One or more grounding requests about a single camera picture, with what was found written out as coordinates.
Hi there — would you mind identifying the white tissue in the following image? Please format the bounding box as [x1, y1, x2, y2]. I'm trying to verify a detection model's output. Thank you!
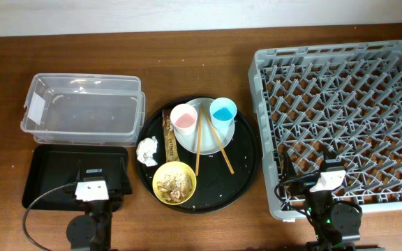
[136, 136, 158, 167]

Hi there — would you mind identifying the yellow bowl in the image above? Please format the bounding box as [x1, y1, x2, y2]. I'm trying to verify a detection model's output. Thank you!
[152, 161, 197, 206]

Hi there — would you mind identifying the food scraps pile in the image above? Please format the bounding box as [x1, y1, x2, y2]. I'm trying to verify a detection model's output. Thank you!
[157, 172, 193, 204]

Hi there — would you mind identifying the gold coffee sachet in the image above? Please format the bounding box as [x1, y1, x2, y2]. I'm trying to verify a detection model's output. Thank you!
[162, 109, 180, 162]

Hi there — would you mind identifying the pink cup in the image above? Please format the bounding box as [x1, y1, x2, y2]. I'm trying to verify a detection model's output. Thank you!
[170, 104, 198, 135]

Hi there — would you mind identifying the blue cup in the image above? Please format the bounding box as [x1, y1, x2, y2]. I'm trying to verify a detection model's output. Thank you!
[209, 98, 237, 129]

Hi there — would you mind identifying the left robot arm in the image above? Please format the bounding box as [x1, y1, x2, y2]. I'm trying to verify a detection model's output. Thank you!
[66, 157, 132, 250]

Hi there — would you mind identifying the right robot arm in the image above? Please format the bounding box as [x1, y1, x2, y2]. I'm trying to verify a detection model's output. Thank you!
[274, 151, 382, 251]

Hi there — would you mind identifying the grey dishwasher rack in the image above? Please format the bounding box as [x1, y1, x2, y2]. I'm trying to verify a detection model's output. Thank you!
[248, 40, 402, 221]

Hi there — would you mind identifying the black rectangular tray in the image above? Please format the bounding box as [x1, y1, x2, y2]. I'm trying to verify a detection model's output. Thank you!
[22, 144, 128, 208]

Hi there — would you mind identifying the clear plastic bin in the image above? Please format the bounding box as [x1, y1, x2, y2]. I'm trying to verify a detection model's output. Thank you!
[20, 73, 146, 147]

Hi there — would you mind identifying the round black tray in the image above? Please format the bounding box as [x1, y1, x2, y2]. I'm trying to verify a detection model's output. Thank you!
[136, 96, 260, 213]

